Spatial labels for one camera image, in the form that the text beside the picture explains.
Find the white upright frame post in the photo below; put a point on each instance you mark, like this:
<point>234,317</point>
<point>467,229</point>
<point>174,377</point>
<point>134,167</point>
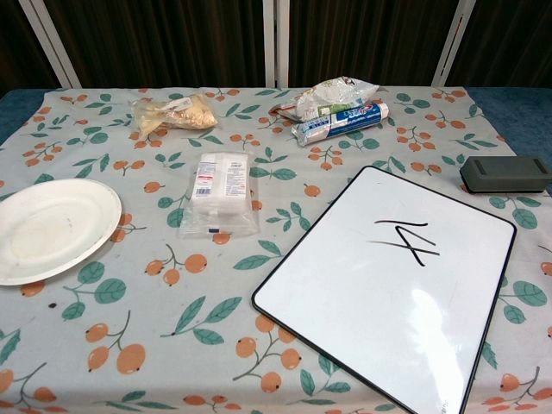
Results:
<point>276,43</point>

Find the silver crumpled snack bag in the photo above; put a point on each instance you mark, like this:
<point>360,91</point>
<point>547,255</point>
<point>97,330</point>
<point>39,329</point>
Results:
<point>332,97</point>

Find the clear bag of yellow snacks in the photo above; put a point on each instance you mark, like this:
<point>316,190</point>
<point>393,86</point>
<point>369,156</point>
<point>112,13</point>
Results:
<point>181,114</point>

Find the black pleated curtain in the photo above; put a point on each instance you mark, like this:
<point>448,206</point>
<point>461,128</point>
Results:
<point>172,43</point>

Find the blue white toothpaste tube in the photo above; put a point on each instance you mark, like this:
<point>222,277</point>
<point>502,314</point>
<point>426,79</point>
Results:
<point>345,121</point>

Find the blue table cover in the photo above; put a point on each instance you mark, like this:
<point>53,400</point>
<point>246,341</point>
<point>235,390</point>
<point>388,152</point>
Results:
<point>517,121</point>

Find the white paper plate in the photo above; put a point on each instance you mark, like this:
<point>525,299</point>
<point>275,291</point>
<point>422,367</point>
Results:
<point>52,233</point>

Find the white slanted frame post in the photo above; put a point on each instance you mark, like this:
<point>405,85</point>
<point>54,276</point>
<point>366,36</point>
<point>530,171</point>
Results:
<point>453,43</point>
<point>52,43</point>

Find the white rectangular board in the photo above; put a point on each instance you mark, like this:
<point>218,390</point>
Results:
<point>379,297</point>

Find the floral orange green tablecloth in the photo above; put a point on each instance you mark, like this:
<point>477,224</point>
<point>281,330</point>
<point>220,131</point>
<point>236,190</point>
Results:
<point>151,310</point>

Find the dark grey board eraser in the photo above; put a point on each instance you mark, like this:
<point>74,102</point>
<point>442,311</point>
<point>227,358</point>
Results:
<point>502,172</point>

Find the clear pack of cotton pads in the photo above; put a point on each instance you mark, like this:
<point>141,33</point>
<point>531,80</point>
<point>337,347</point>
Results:
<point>222,190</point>

